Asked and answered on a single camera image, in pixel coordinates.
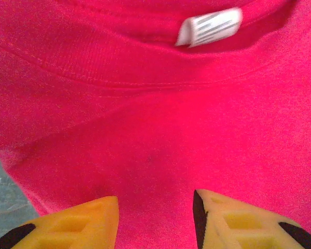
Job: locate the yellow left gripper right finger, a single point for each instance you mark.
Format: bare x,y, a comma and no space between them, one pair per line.
223,233

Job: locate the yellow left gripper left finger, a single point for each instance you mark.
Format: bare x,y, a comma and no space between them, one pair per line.
98,228

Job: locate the red t-shirt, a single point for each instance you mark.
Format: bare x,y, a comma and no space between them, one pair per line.
155,129

